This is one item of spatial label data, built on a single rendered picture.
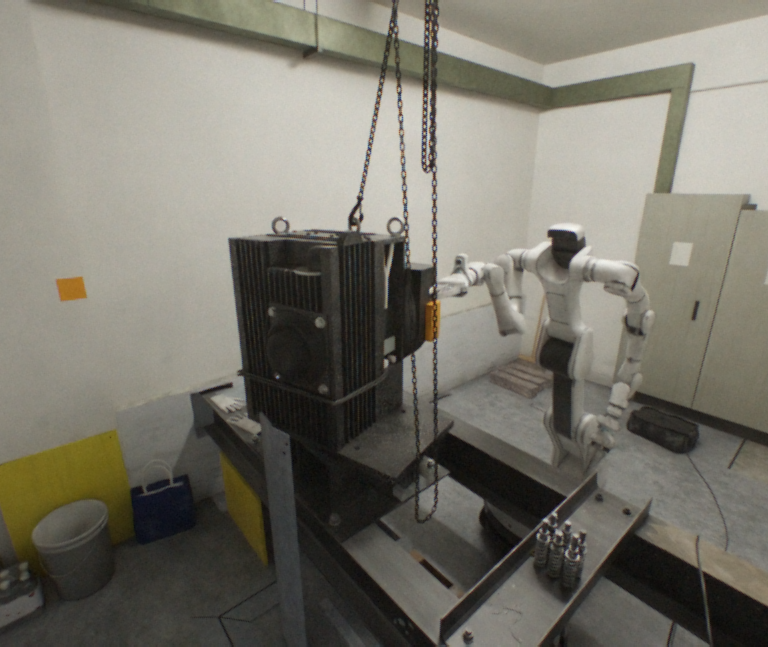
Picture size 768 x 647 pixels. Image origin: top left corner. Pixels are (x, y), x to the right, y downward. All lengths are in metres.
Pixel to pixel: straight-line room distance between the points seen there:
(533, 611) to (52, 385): 2.12
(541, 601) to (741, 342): 2.81
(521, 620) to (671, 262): 3.02
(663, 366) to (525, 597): 2.88
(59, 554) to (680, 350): 4.07
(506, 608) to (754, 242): 3.01
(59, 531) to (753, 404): 4.33
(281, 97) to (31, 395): 1.93
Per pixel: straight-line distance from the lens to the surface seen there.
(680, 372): 4.02
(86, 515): 2.65
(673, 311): 3.92
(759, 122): 4.03
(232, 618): 2.28
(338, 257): 1.33
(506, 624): 1.40
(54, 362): 2.38
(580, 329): 1.91
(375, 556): 1.51
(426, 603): 1.41
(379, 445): 1.55
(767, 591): 1.81
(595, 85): 4.32
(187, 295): 2.46
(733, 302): 3.82
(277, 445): 1.41
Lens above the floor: 1.77
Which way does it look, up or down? 18 degrees down
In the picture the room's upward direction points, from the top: straight up
